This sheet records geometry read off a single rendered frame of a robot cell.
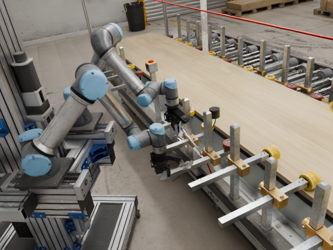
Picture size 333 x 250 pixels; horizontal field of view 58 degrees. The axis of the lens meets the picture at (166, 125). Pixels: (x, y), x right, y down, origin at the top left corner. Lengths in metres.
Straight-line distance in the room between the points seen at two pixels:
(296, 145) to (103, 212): 1.50
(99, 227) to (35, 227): 0.45
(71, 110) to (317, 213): 1.02
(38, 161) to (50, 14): 8.12
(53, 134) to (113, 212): 1.27
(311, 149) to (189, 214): 1.23
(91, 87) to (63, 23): 8.16
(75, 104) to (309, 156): 1.21
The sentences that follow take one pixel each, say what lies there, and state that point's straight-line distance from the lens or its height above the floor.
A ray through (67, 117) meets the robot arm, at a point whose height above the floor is 1.38.
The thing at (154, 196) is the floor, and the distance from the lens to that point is 2.83.
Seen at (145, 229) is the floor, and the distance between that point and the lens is 2.58.
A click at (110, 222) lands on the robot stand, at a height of 0.21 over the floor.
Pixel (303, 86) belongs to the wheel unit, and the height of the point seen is 0.87.
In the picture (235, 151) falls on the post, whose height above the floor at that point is 1.03.
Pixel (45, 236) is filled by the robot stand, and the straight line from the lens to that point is 2.28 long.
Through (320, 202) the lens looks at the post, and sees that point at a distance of 1.22.
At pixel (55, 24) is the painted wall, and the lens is 9.38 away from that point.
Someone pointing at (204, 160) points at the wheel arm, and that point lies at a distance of 1.76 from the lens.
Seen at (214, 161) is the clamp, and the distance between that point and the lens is 1.76.
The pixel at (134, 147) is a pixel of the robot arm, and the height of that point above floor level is 1.12.
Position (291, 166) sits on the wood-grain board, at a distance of 1.69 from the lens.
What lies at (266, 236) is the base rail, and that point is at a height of 0.70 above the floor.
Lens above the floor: 1.94
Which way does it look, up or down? 30 degrees down
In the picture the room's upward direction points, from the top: 7 degrees counter-clockwise
